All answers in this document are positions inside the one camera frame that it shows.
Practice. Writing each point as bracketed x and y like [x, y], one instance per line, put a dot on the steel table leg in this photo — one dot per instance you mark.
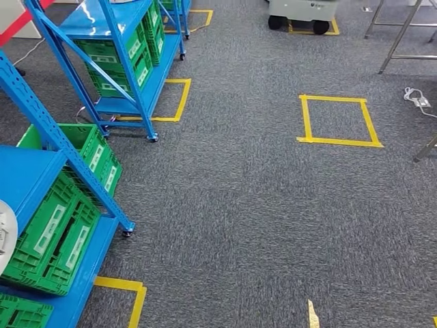
[425, 150]

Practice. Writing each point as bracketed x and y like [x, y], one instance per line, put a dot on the blue metal shelf rack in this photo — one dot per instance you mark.
[186, 18]
[81, 22]
[23, 181]

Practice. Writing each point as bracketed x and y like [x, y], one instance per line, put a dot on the chrome stanchion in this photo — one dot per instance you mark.
[85, 115]

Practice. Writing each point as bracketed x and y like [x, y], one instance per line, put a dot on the steel table frame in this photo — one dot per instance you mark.
[398, 38]

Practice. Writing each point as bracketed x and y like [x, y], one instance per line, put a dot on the white wheeled cart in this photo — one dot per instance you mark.
[300, 9]

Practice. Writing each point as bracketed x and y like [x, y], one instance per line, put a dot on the grey wheel hubcap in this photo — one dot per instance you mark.
[7, 235]

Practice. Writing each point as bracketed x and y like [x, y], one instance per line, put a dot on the yellow floor tape outline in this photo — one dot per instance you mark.
[306, 120]
[334, 28]
[183, 97]
[136, 299]

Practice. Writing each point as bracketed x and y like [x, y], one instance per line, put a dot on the pale tape scrap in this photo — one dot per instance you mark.
[313, 314]

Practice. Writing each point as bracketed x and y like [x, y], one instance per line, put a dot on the red barrier belt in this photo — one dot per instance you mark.
[16, 25]

